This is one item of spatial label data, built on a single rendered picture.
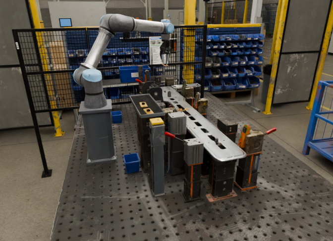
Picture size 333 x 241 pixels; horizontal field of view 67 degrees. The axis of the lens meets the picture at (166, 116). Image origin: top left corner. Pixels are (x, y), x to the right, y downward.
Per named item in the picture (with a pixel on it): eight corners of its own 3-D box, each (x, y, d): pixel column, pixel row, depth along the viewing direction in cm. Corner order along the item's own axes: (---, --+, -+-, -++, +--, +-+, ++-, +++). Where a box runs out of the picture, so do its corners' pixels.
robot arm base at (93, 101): (83, 109, 161) (81, 95, 157) (84, 102, 174) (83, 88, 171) (107, 107, 164) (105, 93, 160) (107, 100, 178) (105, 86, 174)
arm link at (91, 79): (89, 94, 158) (86, 73, 152) (81, 90, 167) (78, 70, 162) (106, 91, 165) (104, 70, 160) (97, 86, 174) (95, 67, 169)
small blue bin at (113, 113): (123, 122, 239) (122, 114, 236) (112, 124, 237) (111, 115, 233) (121, 119, 249) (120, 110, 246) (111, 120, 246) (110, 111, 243)
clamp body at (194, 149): (204, 201, 140) (207, 144, 126) (185, 205, 137) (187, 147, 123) (197, 190, 148) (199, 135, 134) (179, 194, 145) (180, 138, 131)
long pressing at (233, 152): (253, 156, 129) (254, 153, 128) (214, 163, 122) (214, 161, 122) (170, 86, 251) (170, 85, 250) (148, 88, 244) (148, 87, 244)
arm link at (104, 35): (77, 83, 163) (114, 9, 164) (68, 79, 173) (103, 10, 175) (92, 91, 171) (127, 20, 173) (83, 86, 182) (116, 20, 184)
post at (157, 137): (166, 195, 144) (165, 125, 128) (153, 197, 142) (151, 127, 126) (162, 186, 151) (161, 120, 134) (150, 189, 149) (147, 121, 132)
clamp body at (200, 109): (208, 139, 207) (211, 100, 194) (194, 142, 203) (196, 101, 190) (203, 135, 215) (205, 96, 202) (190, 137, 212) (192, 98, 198)
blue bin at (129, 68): (150, 80, 256) (150, 68, 251) (120, 82, 250) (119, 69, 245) (148, 76, 271) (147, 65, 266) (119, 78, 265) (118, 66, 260)
